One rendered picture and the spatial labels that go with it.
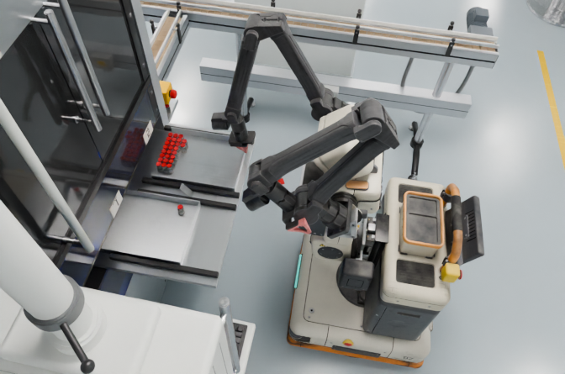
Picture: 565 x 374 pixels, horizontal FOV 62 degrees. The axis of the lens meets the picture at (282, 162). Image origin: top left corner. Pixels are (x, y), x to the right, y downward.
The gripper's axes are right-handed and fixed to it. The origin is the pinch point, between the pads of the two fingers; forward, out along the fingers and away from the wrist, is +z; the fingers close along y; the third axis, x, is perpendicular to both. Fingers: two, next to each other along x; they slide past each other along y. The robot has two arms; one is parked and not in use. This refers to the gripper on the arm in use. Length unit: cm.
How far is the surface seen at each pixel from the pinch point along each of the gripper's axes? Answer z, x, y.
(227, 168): 2.0, 8.2, 6.8
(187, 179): -0.5, 16.5, 21.1
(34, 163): -76, 66, 19
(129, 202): -4, 31, 40
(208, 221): 2.0, 33.9, 8.1
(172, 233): -0.2, 41.3, 19.9
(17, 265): -99, 100, -11
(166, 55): -11, -49, 49
